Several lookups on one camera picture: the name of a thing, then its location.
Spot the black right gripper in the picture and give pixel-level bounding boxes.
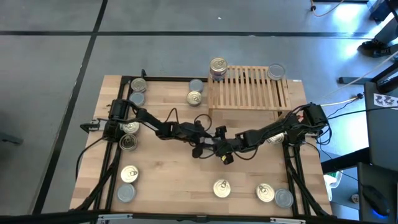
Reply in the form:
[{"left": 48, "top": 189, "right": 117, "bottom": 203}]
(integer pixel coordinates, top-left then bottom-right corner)
[{"left": 208, "top": 135, "right": 249, "bottom": 166}]

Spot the person's leg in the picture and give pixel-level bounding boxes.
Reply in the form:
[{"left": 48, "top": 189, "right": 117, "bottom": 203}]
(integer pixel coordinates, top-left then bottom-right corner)
[{"left": 374, "top": 15, "right": 398, "bottom": 46}]

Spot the black cable bundle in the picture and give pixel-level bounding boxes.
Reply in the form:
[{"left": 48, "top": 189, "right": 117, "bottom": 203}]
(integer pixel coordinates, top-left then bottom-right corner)
[{"left": 306, "top": 118, "right": 335, "bottom": 147}]

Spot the black stand crossbar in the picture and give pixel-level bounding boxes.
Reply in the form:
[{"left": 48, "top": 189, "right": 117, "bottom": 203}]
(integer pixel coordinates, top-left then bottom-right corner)
[{"left": 0, "top": 210, "right": 398, "bottom": 224}]

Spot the black right camera cable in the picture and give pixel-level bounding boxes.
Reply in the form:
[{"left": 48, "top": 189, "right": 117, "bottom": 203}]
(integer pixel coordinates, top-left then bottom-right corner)
[{"left": 239, "top": 149, "right": 259, "bottom": 161}]

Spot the grey desk top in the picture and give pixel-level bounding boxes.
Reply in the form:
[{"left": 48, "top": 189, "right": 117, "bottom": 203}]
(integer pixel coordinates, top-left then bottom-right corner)
[{"left": 363, "top": 80, "right": 398, "bottom": 171}]

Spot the wooden slatted shelf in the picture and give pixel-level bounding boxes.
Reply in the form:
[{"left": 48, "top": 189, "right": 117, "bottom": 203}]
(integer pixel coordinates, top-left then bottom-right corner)
[{"left": 206, "top": 64, "right": 293, "bottom": 123}]

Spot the black computer mouse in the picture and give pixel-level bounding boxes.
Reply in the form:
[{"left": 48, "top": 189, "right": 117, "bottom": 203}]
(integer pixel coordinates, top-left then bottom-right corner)
[{"left": 361, "top": 184, "right": 391, "bottom": 217}]

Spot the person's shoe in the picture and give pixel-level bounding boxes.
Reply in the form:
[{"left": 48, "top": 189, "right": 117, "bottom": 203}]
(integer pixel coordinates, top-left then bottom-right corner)
[{"left": 357, "top": 39, "right": 393, "bottom": 58}]

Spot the black desk frame bar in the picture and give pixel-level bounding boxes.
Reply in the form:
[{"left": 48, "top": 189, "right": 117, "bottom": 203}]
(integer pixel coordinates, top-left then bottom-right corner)
[
  {"left": 320, "top": 146, "right": 371, "bottom": 175},
  {"left": 338, "top": 60, "right": 398, "bottom": 94}
]

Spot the thin black cable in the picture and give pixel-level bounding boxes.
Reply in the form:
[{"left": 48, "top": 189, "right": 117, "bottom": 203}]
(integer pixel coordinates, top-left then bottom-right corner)
[{"left": 331, "top": 106, "right": 398, "bottom": 121}]

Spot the grey furniture foot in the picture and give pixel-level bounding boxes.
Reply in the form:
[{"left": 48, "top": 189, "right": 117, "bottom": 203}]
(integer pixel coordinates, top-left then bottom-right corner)
[{"left": 0, "top": 131, "right": 24, "bottom": 146}]

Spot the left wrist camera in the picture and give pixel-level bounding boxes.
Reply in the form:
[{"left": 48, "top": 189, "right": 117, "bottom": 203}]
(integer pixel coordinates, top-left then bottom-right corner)
[{"left": 183, "top": 120, "right": 200, "bottom": 131}]

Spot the white fiducial marker sheet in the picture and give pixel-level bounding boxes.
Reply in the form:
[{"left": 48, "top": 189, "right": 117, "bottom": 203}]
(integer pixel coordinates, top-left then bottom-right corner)
[{"left": 372, "top": 92, "right": 398, "bottom": 108}]

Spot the cream cable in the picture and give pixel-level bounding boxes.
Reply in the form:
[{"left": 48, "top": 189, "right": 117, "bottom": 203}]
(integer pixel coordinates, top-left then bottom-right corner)
[{"left": 320, "top": 49, "right": 398, "bottom": 106}]

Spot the green-white label tin can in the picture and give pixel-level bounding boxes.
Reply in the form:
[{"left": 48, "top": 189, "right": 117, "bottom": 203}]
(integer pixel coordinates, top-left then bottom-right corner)
[
  {"left": 128, "top": 91, "right": 146, "bottom": 106},
  {"left": 267, "top": 63, "right": 287, "bottom": 82},
  {"left": 188, "top": 78, "right": 205, "bottom": 93},
  {"left": 117, "top": 183, "right": 137, "bottom": 203},
  {"left": 129, "top": 77, "right": 148, "bottom": 93},
  {"left": 274, "top": 188, "right": 294, "bottom": 209}
]

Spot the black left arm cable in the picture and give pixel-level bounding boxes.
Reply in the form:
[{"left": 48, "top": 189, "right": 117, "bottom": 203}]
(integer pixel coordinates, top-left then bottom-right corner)
[{"left": 164, "top": 108, "right": 180, "bottom": 124}]

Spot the orange floor cable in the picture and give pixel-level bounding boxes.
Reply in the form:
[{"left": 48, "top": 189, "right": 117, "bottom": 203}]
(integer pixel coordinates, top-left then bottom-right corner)
[{"left": 309, "top": 0, "right": 346, "bottom": 18}]

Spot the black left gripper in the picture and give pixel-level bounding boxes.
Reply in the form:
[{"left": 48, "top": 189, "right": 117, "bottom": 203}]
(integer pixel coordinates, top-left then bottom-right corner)
[{"left": 182, "top": 129, "right": 219, "bottom": 159}]

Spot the black camera cable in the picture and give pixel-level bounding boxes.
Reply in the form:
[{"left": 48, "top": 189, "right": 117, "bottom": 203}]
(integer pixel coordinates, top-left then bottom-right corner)
[
  {"left": 193, "top": 113, "right": 214, "bottom": 134},
  {"left": 239, "top": 149, "right": 259, "bottom": 161}
]

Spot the black power cable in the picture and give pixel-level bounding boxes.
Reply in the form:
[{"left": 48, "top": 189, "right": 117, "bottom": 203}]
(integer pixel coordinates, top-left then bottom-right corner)
[{"left": 75, "top": 136, "right": 103, "bottom": 181}]

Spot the black aluminium table frame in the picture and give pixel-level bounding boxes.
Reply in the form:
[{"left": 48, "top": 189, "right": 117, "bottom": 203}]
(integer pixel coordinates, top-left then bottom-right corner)
[{"left": 74, "top": 75, "right": 332, "bottom": 218}]

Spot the black left camera cable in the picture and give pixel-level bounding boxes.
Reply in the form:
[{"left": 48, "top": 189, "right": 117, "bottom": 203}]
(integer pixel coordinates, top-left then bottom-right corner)
[{"left": 193, "top": 113, "right": 214, "bottom": 134}]

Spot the black floor tape strip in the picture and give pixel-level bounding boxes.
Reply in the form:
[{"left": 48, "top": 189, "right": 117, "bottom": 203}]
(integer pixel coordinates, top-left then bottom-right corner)
[
  {"left": 0, "top": 30, "right": 369, "bottom": 37},
  {"left": 32, "top": 0, "right": 109, "bottom": 215}
]

